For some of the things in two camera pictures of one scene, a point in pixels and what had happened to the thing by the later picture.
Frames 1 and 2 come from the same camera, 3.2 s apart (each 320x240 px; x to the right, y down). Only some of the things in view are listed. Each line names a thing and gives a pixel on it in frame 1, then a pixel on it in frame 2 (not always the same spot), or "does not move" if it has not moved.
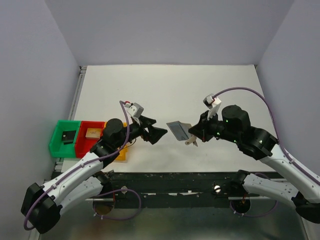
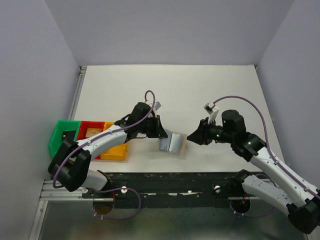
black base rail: [172, 190] does not move
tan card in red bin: [93, 133] does not move
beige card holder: [180, 130] -> [176, 142]
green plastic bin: [56, 146] does not move
